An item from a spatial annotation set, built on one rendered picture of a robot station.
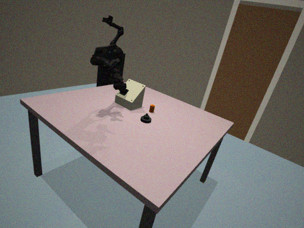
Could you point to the orange knob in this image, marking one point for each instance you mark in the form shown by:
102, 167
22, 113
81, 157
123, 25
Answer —
151, 110

